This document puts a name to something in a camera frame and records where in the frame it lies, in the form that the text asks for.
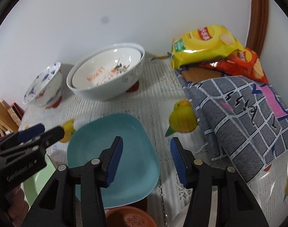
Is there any brown flat packet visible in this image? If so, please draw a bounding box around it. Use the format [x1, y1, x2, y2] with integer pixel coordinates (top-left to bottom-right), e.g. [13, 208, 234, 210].
[181, 66, 226, 82]

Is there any large white bowl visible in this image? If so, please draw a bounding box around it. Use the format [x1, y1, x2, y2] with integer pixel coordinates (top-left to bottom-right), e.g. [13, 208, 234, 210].
[66, 43, 145, 102]

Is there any terracotta bowl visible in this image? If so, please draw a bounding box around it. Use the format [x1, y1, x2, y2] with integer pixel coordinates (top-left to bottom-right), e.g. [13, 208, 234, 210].
[105, 206, 158, 227]

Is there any yellow chip bag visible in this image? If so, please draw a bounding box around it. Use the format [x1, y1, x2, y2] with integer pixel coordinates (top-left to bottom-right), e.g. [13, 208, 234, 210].
[168, 24, 244, 69]

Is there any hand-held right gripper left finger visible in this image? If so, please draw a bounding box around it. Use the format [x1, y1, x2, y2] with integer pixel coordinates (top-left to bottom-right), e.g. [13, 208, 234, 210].
[23, 136, 124, 227]

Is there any light green plate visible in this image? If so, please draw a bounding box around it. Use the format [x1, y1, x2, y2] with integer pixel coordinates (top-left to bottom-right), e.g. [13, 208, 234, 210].
[23, 154, 76, 208]

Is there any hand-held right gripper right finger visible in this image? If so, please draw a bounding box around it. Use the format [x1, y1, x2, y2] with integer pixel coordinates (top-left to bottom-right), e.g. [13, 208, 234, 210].
[170, 137, 270, 227]

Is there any person's left hand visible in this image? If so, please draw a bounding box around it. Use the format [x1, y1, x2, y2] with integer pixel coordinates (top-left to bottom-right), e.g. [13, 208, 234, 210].
[5, 186, 30, 227]

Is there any wooden box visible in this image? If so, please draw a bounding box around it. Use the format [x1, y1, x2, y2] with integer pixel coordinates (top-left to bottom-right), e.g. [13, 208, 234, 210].
[0, 99, 25, 133]

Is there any red coaster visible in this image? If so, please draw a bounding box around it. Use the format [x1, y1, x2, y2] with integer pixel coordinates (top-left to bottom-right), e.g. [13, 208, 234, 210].
[125, 82, 140, 93]

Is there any grey checked cloth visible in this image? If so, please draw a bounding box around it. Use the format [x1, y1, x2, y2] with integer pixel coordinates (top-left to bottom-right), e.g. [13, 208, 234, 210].
[183, 76, 288, 183]

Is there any brown wooden door frame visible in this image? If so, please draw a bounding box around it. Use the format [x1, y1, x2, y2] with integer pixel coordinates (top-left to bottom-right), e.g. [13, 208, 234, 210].
[246, 0, 270, 57]

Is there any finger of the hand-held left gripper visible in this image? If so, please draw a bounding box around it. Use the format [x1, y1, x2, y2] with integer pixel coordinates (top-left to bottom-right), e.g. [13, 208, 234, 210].
[0, 123, 45, 147]
[0, 126, 65, 157]

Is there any teal plate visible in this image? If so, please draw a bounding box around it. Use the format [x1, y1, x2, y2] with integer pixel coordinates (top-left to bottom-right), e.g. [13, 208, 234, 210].
[67, 113, 160, 209]

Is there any orange chip bag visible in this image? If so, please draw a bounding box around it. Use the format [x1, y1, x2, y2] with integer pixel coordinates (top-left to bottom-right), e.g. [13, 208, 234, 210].
[198, 47, 269, 84]

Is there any blue patterned white bowl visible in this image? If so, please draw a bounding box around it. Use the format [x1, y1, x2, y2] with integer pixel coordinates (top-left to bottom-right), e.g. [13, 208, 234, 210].
[23, 62, 62, 108]

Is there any white bowl with orange print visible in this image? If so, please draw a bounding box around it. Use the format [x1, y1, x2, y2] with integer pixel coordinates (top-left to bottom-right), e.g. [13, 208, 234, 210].
[72, 47, 142, 88]

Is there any fruit print tablecloth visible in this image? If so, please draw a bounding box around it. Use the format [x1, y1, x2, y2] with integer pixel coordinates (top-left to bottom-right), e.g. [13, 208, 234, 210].
[17, 57, 288, 227]

